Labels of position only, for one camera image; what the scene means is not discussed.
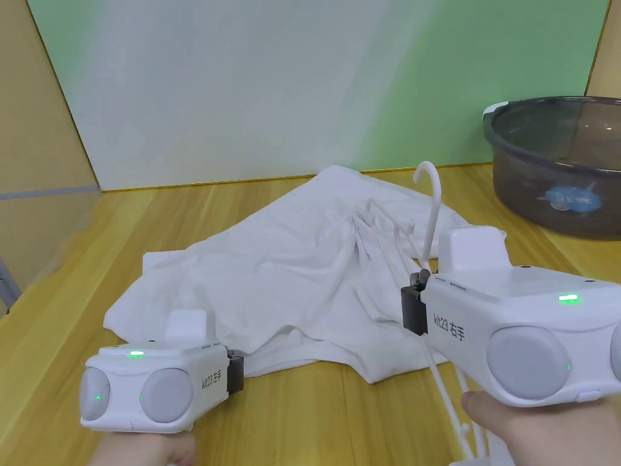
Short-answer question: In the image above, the white cloth garment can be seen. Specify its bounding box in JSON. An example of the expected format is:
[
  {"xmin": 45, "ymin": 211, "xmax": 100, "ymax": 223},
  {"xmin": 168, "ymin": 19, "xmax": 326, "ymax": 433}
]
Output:
[{"xmin": 102, "ymin": 164, "xmax": 471, "ymax": 385}]

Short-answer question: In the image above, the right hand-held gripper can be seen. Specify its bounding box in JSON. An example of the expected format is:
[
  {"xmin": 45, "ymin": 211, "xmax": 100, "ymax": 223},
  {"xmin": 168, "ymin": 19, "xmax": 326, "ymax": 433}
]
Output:
[{"xmin": 400, "ymin": 228, "xmax": 621, "ymax": 406}]

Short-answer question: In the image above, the white plastic clothes hanger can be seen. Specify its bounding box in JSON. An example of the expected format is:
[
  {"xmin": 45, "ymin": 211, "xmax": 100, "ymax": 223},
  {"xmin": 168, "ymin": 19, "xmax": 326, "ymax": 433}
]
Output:
[{"xmin": 354, "ymin": 161, "xmax": 488, "ymax": 466}]

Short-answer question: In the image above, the grey translucent plastic basin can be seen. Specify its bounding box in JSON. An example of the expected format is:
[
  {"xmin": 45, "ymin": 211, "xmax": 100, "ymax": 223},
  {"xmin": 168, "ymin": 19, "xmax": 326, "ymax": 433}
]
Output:
[{"xmin": 482, "ymin": 96, "xmax": 621, "ymax": 241}]

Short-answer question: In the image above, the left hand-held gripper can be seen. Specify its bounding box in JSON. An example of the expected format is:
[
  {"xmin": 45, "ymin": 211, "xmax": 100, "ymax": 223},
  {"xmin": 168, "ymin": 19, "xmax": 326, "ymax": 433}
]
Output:
[{"xmin": 79, "ymin": 309, "xmax": 244, "ymax": 434}]

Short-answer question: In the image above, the person's right hand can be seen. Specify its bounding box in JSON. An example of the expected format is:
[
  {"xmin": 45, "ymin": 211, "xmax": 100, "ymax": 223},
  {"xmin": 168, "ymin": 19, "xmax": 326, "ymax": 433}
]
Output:
[{"xmin": 460, "ymin": 391, "xmax": 621, "ymax": 466}]

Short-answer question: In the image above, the person's left hand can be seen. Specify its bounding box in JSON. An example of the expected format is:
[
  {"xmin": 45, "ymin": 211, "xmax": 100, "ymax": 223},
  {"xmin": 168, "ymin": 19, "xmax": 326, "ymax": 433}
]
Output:
[{"xmin": 90, "ymin": 429, "xmax": 197, "ymax": 466}]

